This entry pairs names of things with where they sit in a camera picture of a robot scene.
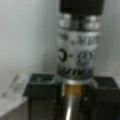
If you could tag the orange-tipped gripper left finger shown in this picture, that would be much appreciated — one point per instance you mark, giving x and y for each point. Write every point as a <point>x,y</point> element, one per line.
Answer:
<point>43,93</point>

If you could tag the orange-tipped gripper right finger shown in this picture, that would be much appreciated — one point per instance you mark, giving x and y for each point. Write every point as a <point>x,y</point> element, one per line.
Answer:
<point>104,99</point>

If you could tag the black marker pen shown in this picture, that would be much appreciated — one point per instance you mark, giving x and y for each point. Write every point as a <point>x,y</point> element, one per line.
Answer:
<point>78,34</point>

